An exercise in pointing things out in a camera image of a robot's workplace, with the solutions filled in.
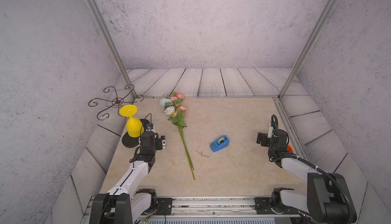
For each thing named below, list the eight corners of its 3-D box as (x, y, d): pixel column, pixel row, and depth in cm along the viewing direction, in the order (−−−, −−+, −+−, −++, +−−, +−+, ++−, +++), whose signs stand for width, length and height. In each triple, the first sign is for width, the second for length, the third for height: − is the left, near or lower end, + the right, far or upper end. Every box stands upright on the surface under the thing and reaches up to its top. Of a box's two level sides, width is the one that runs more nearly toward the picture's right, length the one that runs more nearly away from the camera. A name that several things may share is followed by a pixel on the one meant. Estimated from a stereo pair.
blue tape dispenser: (214, 154, 92) (214, 150, 89) (209, 147, 95) (209, 143, 92) (229, 145, 96) (231, 141, 93) (224, 138, 99) (225, 134, 96)
